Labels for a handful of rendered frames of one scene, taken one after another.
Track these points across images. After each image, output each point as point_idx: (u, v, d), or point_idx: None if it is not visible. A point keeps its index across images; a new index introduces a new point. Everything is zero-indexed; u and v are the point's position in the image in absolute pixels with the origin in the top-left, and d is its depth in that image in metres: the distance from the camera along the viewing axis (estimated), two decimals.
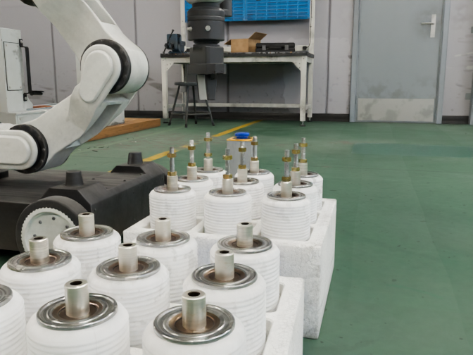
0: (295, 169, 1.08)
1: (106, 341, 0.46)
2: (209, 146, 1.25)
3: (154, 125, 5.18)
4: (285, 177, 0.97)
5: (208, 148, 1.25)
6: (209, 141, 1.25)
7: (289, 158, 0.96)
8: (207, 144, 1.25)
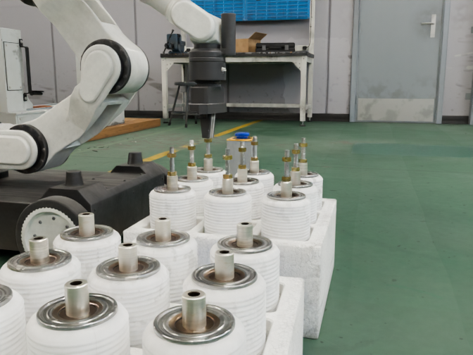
0: (295, 169, 1.08)
1: (106, 341, 0.46)
2: (208, 147, 1.25)
3: (154, 125, 5.18)
4: (285, 177, 0.97)
5: (207, 149, 1.25)
6: (208, 143, 1.25)
7: (289, 158, 0.96)
8: (207, 146, 1.25)
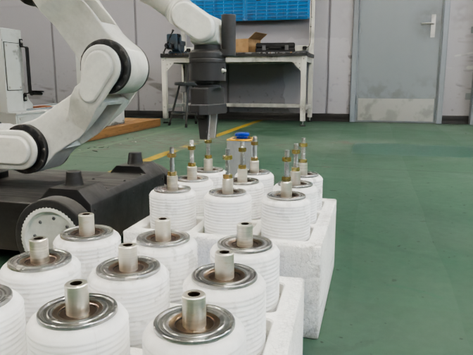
0: (295, 169, 1.08)
1: (106, 341, 0.46)
2: (206, 148, 1.26)
3: (154, 125, 5.18)
4: (285, 177, 0.97)
5: (207, 150, 1.26)
6: (205, 144, 1.26)
7: (289, 158, 0.96)
8: (207, 146, 1.26)
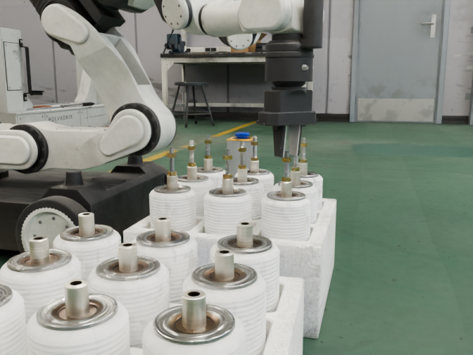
0: (295, 169, 1.08)
1: (106, 341, 0.46)
2: (207, 148, 1.25)
3: None
4: (291, 177, 0.98)
5: (207, 151, 1.25)
6: (208, 144, 1.25)
7: (288, 157, 0.98)
8: (207, 146, 1.25)
